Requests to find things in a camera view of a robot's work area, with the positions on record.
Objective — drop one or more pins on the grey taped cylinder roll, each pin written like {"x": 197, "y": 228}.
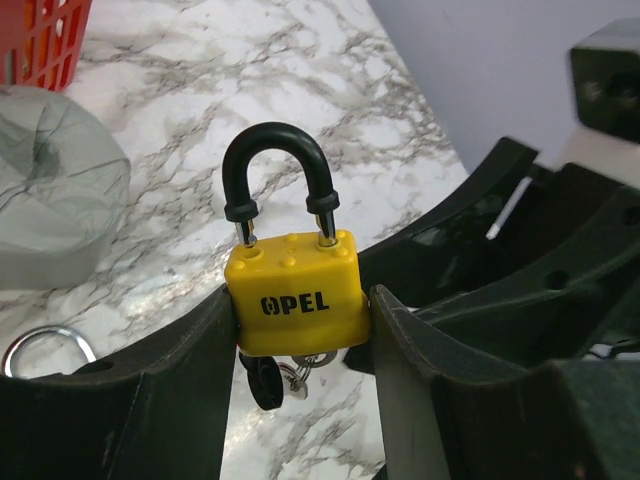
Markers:
{"x": 64, "y": 190}

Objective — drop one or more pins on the yellow black padlock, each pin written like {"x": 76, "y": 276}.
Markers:
{"x": 298, "y": 294}

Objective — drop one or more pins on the brass padlock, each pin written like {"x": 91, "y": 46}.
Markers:
{"x": 46, "y": 350}

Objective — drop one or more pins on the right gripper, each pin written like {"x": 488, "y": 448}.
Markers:
{"x": 584, "y": 289}

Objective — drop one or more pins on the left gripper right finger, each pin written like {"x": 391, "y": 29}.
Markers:
{"x": 449, "y": 411}

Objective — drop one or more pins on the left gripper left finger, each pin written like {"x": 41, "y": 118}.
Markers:
{"x": 156, "y": 409}

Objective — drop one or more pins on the red plastic shopping basket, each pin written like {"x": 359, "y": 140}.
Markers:
{"x": 41, "y": 41}

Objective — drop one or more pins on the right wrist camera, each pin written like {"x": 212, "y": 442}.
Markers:
{"x": 604, "y": 72}

